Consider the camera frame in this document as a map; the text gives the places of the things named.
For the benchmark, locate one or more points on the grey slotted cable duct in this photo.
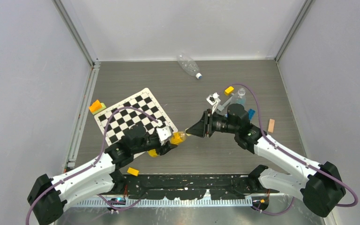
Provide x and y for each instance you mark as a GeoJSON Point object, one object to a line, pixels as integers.
{"type": "Point", "coordinates": [97, 202]}

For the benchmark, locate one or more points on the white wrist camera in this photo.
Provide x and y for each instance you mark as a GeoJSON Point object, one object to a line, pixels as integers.
{"type": "Point", "coordinates": [214, 101]}
{"type": "Point", "coordinates": [165, 133]}

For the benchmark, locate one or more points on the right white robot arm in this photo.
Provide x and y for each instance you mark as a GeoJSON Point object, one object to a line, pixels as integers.
{"type": "Point", "coordinates": [317, 185]}

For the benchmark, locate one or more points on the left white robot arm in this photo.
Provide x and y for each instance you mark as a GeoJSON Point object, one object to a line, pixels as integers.
{"type": "Point", "coordinates": [49, 197]}

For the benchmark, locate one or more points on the clear plastic bottle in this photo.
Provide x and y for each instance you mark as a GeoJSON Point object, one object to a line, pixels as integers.
{"type": "Point", "coordinates": [239, 97]}

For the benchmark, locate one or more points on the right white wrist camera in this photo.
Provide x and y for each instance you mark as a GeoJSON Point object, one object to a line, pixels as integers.
{"type": "Point", "coordinates": [214, 101]}

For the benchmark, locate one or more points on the yellow block near base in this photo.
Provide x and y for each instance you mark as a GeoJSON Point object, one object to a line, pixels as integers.
{"type": "Point", "coordinates": [133, 171]}

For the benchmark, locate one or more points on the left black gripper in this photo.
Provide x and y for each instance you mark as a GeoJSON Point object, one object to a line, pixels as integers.
{"type": "Point", "coordinates": [161, 149]}

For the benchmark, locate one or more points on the tan wooden block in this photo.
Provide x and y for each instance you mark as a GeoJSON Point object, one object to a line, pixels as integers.
{"type": "Point", "coordinates": [271, 126]}

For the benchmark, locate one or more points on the yellow juice bottle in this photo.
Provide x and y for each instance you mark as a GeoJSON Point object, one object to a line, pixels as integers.
{"type": "Point", "coordinates": [178, 137]}

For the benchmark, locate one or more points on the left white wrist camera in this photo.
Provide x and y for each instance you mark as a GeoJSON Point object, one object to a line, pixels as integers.
{"type": "Point", "coordinates": [165, 133]}

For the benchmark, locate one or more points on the grey long block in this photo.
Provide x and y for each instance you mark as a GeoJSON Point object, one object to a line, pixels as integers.
{"type": "Point", "coordinates": [222, 106]}

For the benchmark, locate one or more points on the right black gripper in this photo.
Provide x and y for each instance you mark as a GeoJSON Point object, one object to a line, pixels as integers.
{"type": "Point", "coordinates": [199, 129]}

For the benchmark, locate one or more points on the orange green block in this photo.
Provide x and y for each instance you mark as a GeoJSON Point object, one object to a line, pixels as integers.
{"type": "Point", "coordinates": [97, 107]}

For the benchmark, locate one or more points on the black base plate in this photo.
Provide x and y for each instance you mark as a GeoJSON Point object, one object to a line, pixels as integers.
{"type": "Point", "coordinates": [188, 186]}

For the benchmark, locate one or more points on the black white chessboard mat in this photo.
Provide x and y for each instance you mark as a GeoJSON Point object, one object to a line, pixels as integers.
{"type": "Point", "coordinates": [140, 109]}

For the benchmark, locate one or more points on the clear bottle blue cap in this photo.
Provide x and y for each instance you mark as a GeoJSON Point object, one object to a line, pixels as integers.
{"type": "Point", "coordinates": [189, 66]}

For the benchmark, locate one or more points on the blue lego brick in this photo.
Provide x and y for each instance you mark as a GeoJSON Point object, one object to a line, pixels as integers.
{"type": "Point", "coordinates": [251, 113]}

